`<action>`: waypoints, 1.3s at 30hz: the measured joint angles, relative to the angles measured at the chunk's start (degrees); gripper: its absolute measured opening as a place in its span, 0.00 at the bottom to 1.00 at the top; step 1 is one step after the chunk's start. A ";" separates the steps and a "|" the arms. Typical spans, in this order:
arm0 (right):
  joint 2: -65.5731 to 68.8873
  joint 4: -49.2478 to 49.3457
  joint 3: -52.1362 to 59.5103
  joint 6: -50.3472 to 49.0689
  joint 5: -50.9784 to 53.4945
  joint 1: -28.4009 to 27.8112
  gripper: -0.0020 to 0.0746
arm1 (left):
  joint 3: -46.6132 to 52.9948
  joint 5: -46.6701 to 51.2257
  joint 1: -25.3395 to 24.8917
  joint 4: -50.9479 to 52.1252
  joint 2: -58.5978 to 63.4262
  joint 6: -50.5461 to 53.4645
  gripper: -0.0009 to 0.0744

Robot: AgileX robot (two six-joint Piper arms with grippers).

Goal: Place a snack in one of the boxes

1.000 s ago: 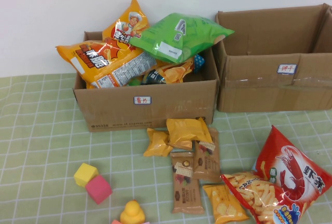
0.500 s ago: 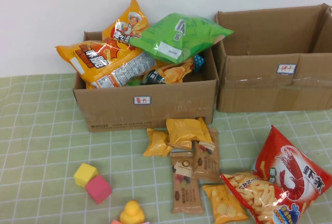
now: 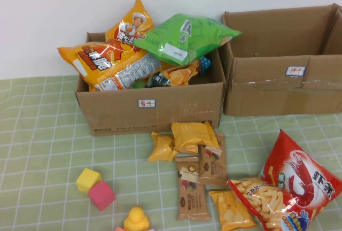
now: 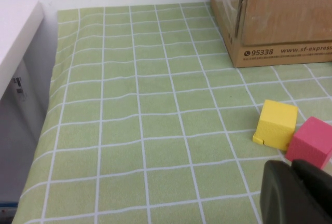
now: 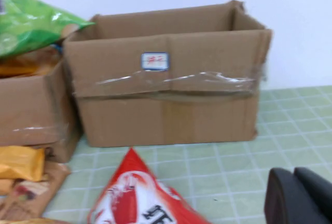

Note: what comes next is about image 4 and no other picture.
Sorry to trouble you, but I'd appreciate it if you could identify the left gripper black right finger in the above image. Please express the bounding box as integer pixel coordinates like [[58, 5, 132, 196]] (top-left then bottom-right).
[[293, 159, 332, 211]]

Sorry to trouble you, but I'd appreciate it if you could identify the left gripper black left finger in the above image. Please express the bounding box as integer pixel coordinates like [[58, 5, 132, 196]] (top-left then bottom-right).
[[260, 160, 332, 224]]

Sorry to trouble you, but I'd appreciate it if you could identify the pink foam cube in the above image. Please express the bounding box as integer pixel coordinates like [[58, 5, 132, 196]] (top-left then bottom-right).
[[286, 116, 332, 170]]

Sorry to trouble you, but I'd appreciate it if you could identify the yellow foam cube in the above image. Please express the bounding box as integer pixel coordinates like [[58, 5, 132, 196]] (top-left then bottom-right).
[[252, 99, 298, 151]]

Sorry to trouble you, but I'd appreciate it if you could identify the green checked tablecloth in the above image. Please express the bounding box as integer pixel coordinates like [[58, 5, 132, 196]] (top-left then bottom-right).
[[11, 1, 332, 224]]

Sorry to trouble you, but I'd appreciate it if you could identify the cardboard box with printed web address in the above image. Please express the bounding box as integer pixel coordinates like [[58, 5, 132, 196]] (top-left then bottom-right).
[[209, 0, 332, 68]]

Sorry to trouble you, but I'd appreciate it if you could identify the white cabinet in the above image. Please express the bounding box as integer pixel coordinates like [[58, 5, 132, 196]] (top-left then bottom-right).
[[0, 0, 58, 205]]

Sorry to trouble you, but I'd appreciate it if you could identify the blue cable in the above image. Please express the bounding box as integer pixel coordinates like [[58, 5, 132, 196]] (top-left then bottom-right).
[[0, 201, 19, 209]]

